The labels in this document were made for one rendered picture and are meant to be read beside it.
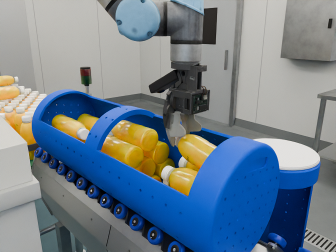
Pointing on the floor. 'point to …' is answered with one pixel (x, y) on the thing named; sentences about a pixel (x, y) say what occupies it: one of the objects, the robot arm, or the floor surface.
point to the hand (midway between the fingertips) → (177, 138)
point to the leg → (63, 238)
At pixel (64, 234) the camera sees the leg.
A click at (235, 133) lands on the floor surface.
